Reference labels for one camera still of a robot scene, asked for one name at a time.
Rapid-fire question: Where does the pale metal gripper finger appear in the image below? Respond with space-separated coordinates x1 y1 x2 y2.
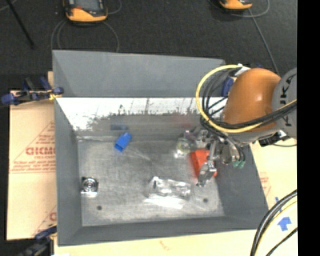
196 161 218 188
183 129 208 146

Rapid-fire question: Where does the orange-red block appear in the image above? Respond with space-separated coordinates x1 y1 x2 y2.
190 149 211 179

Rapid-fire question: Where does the small clear glass thing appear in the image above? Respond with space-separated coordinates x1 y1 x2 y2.
174 138 192 160

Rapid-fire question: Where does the clear plastic bottle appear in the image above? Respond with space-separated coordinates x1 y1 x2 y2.
144 175 192 210

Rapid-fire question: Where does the grey metal bin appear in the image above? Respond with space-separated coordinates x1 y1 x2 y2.
51 49 270 246

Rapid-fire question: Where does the blue block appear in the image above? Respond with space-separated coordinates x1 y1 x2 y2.
114 132 133 153

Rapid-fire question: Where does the round clear glass dish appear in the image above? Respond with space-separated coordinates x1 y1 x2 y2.
80 176 99 198

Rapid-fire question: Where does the brown cardboard board, red print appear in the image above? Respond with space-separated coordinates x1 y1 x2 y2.
5 99 58 241

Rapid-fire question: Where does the black cylinder on white bracket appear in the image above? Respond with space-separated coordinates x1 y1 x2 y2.
258 130 289 148

